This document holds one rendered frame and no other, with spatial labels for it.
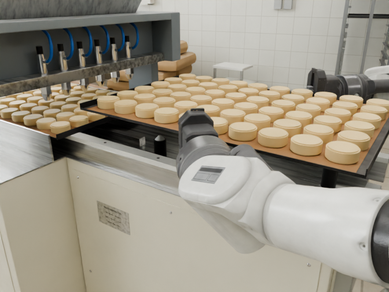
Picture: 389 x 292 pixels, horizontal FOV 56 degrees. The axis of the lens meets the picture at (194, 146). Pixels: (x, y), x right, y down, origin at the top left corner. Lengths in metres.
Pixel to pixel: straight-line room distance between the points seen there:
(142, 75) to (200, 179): 1.03
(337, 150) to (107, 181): 0.56
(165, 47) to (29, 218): 0.70
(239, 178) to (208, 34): 4.73
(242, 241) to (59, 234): 0.72
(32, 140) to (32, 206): 0.17
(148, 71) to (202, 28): 3.74
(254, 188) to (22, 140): 0.81
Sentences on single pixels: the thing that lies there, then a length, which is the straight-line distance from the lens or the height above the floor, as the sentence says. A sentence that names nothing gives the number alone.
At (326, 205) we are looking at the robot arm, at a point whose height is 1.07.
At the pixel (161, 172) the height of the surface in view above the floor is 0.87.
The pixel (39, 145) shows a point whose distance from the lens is 1.01.
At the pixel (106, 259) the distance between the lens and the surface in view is 1.08.
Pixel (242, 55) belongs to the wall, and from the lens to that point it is 4.93.
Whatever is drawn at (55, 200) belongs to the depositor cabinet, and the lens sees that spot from 1.04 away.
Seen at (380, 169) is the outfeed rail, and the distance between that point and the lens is 0.92.
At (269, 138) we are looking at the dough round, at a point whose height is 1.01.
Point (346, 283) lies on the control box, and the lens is 0.77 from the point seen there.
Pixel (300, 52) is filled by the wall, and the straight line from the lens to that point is 4.75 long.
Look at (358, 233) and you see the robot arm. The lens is 0.29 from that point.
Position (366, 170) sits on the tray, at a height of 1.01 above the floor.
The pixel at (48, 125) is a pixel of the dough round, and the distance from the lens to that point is 1.04.
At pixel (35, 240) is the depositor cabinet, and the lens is 1.05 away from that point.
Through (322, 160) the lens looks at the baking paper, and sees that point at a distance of 0.59.
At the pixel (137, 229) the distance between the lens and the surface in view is 0.92.
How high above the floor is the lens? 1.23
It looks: 22 degrees down
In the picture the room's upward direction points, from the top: straight up
